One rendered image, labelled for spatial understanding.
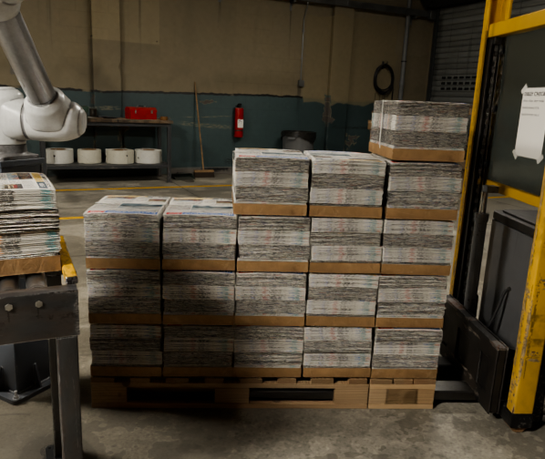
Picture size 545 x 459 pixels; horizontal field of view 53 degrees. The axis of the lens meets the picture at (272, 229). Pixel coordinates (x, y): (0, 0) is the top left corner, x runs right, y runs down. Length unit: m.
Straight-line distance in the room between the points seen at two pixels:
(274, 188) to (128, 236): 0.59
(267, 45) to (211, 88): 1.20
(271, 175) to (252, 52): 7.42
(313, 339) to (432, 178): 0.80
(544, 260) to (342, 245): 0.75
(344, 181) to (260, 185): 0.33
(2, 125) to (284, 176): 1.09
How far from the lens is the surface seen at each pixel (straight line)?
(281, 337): 2.29
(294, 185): 2.11
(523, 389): 2.46
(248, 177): 2.09
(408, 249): 2.26
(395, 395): 2.50
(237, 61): 9.35
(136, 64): 8.88
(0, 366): 2.65
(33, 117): 2.26
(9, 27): 2.01
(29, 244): 1.54
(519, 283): 2.69
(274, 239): 2.15
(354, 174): 2.14
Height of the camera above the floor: 1.28
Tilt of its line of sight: 13 degrees down
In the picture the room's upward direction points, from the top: 3 degrees clockwise
